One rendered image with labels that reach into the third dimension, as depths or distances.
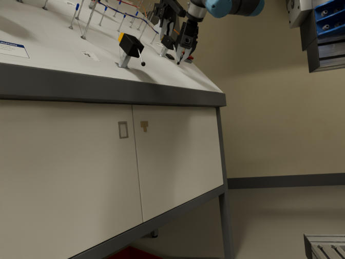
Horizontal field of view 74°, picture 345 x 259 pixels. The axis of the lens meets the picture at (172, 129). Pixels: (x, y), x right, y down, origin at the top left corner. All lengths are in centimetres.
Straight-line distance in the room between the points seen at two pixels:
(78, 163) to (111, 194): 14
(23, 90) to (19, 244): 33
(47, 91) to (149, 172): 42
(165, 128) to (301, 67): 216
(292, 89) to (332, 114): 46
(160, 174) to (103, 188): 24
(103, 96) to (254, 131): 218
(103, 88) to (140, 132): 21
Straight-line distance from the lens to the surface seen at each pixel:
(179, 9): 111
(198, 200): 106
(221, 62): 277
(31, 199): 64
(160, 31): 114
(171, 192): 91
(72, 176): 67
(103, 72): 73
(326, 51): 88
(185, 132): 98
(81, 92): 65
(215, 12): 85
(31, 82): 60
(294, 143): 276
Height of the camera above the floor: 69
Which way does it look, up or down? 1 degrees up
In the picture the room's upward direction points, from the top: 6 degrees counter-clockwise
